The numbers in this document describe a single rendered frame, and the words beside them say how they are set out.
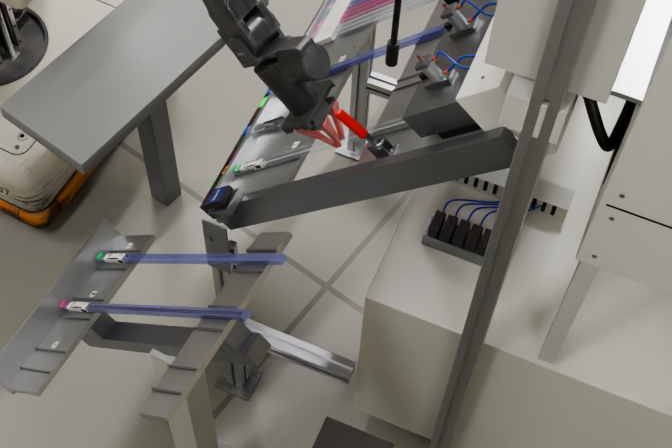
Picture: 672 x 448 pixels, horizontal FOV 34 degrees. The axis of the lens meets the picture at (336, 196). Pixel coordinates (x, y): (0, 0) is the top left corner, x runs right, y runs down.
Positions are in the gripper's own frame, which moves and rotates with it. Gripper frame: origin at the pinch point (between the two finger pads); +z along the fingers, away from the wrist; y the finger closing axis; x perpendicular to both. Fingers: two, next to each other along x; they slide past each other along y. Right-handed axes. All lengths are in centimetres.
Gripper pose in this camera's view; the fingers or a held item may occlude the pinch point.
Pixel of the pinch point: (338, 140)
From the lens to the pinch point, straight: 188.4
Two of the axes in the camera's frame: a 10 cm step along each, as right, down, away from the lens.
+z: 5.8, 6.3, 5.1
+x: -7.1, 0.9, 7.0
